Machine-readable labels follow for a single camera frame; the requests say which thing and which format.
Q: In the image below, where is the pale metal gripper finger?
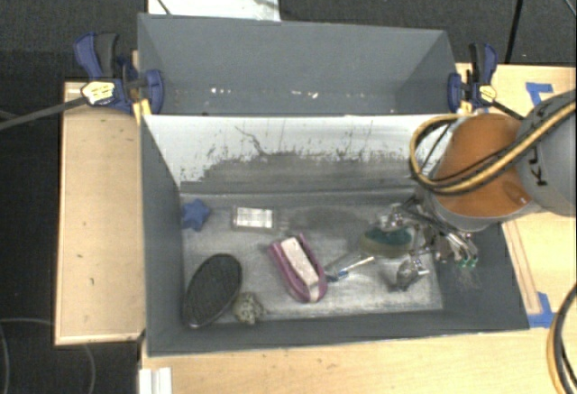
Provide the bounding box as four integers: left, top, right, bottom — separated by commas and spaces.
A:
394, 255, 430, 293
378, 207, 409, 234

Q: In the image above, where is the green sponge with beige rim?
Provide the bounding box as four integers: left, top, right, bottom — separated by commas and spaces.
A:
358, 224, 415, 259

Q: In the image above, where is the clear pen with blue tip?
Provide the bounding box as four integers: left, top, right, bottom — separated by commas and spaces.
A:
324, 254, 377, 283

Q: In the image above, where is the purple and white brush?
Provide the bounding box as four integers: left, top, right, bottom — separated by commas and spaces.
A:
266, 233, 329, 305

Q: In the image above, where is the grey-beige rough lump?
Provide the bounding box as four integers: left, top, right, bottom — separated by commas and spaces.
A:
231, 290, 268, 326

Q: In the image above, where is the grey metal bin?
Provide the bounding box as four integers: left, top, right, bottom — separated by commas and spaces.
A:
136, 12, 531, 358

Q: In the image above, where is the blue star-shaped toy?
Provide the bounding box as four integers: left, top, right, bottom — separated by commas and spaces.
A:
180, 197, 213, 233

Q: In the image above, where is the pale wood board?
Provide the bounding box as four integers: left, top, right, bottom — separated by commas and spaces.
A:
54, 80, 148, 346

